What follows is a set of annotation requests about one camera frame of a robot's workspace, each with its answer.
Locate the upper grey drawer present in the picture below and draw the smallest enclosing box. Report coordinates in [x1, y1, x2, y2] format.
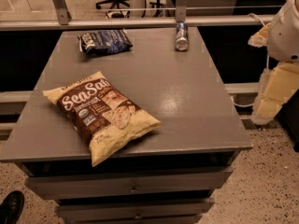
[26, 166, 233, 200]

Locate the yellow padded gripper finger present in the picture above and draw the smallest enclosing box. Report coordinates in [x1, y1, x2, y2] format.
[251, 62, 299, 125]
[248, 23, 270, 48]

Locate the red bull can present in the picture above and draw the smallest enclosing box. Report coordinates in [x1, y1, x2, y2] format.
[175, 22, 189, 51]

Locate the lower grey drawer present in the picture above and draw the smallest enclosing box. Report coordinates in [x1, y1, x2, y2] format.
[57, 198, 214, 222]

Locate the dark blue chips bag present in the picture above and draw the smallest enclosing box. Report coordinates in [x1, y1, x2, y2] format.
[78, 30, 133, 56]

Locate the black shoe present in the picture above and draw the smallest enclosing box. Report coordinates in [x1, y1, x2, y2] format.
[0, 190, 24, 224]

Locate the grey drawer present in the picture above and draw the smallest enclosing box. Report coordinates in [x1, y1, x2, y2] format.
[57, 198, 214, 222]
[26, 166, 233, 200]

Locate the grey metal railing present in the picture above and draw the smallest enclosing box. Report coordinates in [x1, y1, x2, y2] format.
[0, 0, 275, 31]

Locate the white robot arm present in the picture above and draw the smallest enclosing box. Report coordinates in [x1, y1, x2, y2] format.
[248, 0, 299, 125]

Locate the grey drawer cabinet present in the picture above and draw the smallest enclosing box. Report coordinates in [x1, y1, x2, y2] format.
[1, 28, 251, 224]

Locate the white cable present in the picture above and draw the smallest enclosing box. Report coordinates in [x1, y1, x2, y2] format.
[247, 12, 271, 70]

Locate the yellow sea salt chips bag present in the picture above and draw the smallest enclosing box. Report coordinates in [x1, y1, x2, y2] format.
[43, 72, 161, 166]

